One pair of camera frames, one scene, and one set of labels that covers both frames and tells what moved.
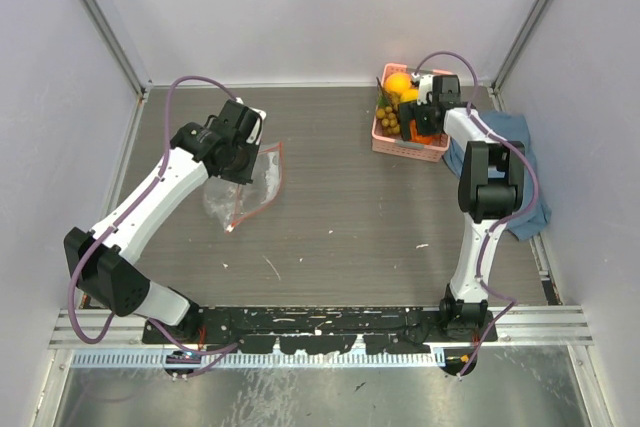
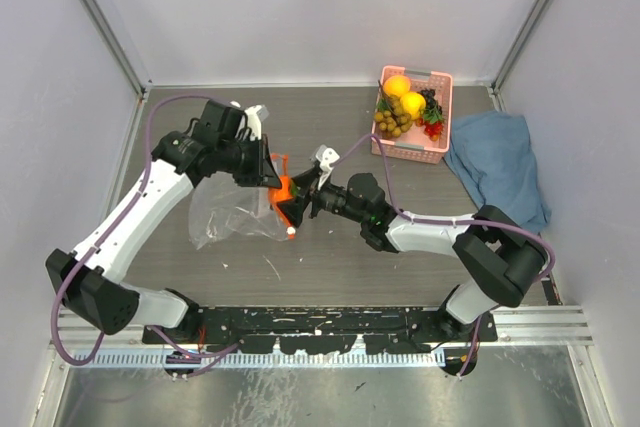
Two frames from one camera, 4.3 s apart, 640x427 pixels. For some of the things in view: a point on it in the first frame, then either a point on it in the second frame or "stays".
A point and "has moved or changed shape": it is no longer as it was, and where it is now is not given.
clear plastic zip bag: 230,201 has moved or changed shape
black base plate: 324,329 stays
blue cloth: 511,128 stays
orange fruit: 398,82 stays
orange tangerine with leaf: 415,137 to 287,191
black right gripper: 411,110 to 294,209
